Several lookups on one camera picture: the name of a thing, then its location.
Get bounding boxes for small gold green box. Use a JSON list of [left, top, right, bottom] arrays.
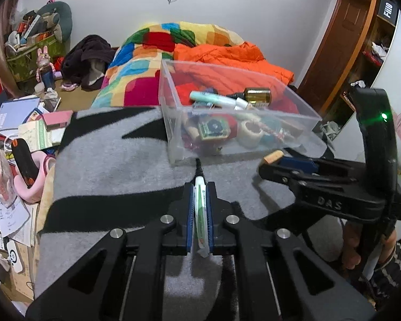
[[198, 118, 230, 140]]

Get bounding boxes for wooden door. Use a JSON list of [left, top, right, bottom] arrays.
[[297, 0, 380, 108]]

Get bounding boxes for blue white notebook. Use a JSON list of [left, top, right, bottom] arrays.
[[0, 98, 41, 134]]

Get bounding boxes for green white book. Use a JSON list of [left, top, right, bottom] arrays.
[[18, 120, 54, 151]]

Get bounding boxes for cardboard sheet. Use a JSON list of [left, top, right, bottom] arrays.
[[11, 241, 37, 301]]

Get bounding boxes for colourful patchwork blanket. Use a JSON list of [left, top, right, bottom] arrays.
[[92, 22, 255, 109]]

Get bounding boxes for pink plastic stand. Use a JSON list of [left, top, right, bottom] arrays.
[[13, 152, 56, 203]]

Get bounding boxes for orange down jacket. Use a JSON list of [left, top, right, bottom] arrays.
[[172, 42, 295, 89]]

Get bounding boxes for grey neck pillow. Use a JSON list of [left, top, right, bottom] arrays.
[[37, 1, 73, 42]]

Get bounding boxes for red object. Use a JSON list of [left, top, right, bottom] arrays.
[[175, 82, 204, 106]]

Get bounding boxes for black orange item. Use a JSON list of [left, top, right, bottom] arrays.
[[11, 139, 41, 188]]

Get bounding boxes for dark cloth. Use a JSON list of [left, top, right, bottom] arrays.
[[60, 34, 116, 91]]

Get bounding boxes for beige cosmetic tube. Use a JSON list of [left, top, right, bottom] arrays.
[[182, 115, 203, 144]]

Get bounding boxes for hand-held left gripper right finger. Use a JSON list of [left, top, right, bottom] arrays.
[[205, 181, 376, 321]]

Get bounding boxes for small pink box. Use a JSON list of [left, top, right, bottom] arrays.
[[42, 110, 72, 131]]

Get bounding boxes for clear plastic storage box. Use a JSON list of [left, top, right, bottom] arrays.
[[159, 59, 327, 166]]

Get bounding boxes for black sign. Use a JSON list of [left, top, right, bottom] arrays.
[[376, 0, 398, 27]]

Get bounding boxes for pink rabbit figure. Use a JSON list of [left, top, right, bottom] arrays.
[[36, 46, 56, 91]]

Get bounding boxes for white device with ring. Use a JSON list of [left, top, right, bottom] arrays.
[[3, 237, 24, 273]]

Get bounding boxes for person's right hand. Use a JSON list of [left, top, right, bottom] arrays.
[[341, 222, 365, 271]]

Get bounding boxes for green box of clutter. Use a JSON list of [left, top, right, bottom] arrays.
[[5, 30, 65, 82]]

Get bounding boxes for person's patterned pants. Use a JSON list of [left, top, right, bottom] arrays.
[[368, 241, 401, 306]]

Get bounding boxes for white cosmetic pen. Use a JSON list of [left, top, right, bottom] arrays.
[[217, 94, 251, 111]]

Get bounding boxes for grey black blanket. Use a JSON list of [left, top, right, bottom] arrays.
[[33, 107, 348, 321]]

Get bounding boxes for cork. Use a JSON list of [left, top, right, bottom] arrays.
[[265, 150, 284, 165]]

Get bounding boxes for pile of papers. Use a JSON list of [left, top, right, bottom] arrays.
[[0, 194, 37, 251]]

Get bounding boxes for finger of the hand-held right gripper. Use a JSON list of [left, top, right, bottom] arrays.
[[279, 155, 368, 183], [257, 161, 325, 189]]

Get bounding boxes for small white green tube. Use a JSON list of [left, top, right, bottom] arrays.
[[191, 175, 210, 258]]

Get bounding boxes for light green tube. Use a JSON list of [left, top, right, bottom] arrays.
[[189, 90, 221, 105]]

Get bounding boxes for white tape roll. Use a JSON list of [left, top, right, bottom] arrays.
[[238, 120, 264, 148]]

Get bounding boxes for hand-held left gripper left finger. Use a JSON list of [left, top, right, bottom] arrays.
[[25, 182, 196, 321]]

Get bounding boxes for brown glass bottle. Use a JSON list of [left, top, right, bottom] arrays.
[[234, 87, 272, 105]]

